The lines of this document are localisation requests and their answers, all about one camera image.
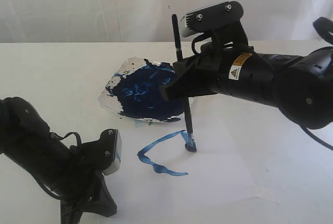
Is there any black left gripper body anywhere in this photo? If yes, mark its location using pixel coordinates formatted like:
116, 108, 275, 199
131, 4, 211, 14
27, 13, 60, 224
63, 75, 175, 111
52, 132, 109, 223

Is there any white paper sheet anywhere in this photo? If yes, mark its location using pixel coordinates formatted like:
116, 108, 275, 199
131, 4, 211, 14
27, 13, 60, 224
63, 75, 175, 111
96, 113, 260, 223

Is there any black paintbrush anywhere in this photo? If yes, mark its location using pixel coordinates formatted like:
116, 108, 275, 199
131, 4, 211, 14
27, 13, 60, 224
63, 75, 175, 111
171, 14, 197, 153

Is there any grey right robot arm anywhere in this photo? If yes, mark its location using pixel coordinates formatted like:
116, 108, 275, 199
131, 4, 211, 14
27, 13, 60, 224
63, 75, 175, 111
160, 22, 332, 129

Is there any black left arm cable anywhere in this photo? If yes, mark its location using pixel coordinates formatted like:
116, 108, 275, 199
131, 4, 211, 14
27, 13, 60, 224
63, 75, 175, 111
36, 131, 84, 198

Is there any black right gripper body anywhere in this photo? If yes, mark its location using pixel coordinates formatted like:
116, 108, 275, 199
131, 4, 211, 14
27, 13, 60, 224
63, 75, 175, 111
197, 23, 275, 102

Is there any white square paint plate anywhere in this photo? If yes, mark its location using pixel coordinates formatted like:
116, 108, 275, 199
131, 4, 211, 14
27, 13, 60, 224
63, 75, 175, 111
98, 57, 184, 123

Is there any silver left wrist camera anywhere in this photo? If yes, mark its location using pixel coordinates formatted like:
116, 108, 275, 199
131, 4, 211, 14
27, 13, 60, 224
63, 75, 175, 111
98, 129, 122, 176

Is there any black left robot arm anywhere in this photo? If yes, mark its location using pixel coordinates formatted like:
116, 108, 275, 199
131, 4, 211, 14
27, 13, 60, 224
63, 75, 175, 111
1, 97, 121, 223

